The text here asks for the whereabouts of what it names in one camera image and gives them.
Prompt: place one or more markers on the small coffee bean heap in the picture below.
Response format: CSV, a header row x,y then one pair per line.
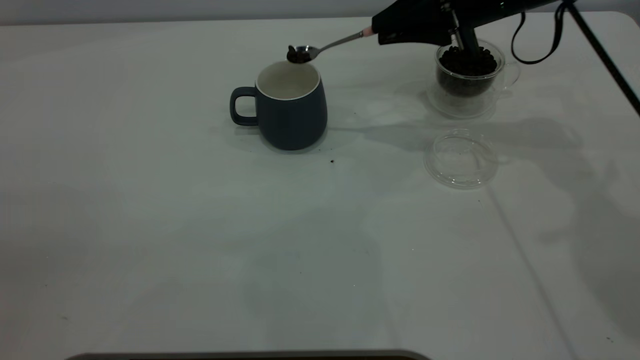
x,y
298,56

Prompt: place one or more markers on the clear round glass lid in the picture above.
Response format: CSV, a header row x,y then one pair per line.
x,y
460,165

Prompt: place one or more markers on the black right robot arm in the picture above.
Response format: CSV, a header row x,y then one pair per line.
x,y
525,7

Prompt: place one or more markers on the dark grey ceramic mug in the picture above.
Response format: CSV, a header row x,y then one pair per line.
x,y
292,120

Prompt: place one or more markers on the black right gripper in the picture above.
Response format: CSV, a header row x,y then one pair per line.
x,y
467,22

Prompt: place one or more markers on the coffee beans in glass cup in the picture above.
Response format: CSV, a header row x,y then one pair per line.
x,y
467,75

